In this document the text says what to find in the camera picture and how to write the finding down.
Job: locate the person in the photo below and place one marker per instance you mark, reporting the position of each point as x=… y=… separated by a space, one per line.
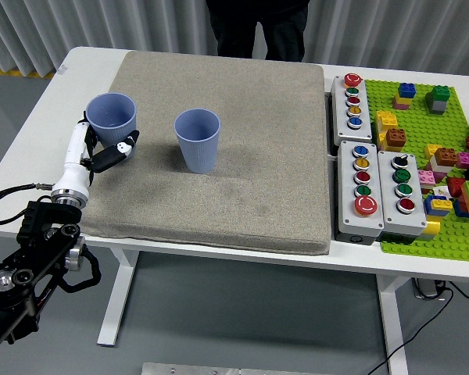
x=238 y=27

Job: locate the grey-brown mat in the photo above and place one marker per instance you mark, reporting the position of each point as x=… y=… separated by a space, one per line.
x=226 y=176

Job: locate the yellow round toy brick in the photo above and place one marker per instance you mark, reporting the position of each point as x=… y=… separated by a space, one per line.
x=433 y=228

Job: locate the grey selector switch control box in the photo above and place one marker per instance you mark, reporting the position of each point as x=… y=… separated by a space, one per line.
x=391 y=218

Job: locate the pink toy brick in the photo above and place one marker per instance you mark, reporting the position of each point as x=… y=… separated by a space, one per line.
x=427 y=177
x=398 y=105

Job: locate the green toy brick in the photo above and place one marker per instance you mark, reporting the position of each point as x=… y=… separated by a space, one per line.
x=440 y=93

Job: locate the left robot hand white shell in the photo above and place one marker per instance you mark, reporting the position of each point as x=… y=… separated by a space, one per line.
x=76 y=148

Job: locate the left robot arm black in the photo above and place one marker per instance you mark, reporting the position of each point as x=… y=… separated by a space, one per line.
x=43 y=218

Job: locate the blue ribbed cup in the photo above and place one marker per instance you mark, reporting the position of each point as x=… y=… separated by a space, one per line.
x=113 y=131
x=199 y=152

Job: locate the grey five-button control box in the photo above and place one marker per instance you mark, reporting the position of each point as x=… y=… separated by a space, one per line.
x=348 y=218
x=349 y=133

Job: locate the green toy baseplate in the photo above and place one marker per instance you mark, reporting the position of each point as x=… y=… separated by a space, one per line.
x=418 y=121

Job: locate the white toy brick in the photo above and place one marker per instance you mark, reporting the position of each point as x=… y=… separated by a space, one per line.
x=441 y=168

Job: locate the white curtain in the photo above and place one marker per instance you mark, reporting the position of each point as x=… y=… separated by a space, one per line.
x=101 y=23

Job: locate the white printed toy tile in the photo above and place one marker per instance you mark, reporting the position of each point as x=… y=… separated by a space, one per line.
x=441 y=191

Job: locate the white table leg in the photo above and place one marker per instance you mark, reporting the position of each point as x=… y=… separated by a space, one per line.
x=392 y=324
x=117 y=297

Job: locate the brown toy brick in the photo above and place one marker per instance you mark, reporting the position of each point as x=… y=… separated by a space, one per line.
x=395 y=137
x=445 y=156

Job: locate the yellow floor tape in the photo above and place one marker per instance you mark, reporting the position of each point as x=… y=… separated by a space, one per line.
x=8 y=72

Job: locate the magenta toy brick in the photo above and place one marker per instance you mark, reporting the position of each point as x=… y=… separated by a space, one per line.
x=465 y=160

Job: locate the red toy brick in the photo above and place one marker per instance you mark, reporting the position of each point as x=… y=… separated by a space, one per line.
x=455 y=186

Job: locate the grey toy brick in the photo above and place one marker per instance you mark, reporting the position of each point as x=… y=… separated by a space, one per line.
x=438 y=107

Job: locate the blue toy brick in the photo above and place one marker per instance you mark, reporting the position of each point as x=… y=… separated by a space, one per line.
x=430 y=207
x=407 y=90
x=460 y=211

